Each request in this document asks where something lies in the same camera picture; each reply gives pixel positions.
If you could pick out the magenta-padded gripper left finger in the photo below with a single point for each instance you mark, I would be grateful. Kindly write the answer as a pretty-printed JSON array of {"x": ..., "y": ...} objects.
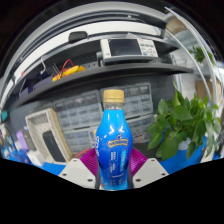
[{"x": 76, "y": 171}]

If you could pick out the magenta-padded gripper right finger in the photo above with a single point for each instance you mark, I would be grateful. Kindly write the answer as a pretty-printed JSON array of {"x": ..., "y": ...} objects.
[{"x": 150, "y": 171}]

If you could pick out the blue drink bottle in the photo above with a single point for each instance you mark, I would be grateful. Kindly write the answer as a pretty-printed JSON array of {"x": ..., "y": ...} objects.
[{"x": 113, "y": 133}]

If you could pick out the black rectangular speaker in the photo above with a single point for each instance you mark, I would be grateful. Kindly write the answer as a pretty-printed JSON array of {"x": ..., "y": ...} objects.
[{"x": 53, "y": 146}]

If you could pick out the green potted plant, white pot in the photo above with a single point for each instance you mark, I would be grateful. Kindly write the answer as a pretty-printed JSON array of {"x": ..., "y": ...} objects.
[{"x": 180, "y": 126}]

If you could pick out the white perforated tray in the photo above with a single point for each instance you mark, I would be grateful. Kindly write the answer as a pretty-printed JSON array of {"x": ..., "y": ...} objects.
[{"x": 36, "y": 128}]

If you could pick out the dark grey overhead shelf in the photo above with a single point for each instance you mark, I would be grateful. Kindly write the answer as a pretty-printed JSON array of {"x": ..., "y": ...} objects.
[{"x": 100, "y": 75}]

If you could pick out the yellow multimeter with red leads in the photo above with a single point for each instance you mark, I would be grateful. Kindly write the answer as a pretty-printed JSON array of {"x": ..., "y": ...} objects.
[{"x": 70, "y": 71}]

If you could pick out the white benchtop oscilloscope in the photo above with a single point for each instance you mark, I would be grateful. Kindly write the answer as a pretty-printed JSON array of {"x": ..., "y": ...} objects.
[{"x": 128, "y": 49}]

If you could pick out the white shelf unit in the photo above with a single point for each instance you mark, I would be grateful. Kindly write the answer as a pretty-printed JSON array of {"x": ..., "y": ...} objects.
[{"x": 203, "y": 53}]

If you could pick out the black oval device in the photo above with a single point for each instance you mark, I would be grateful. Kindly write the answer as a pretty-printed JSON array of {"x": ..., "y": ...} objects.
[{"x": 77, "y": 36}]

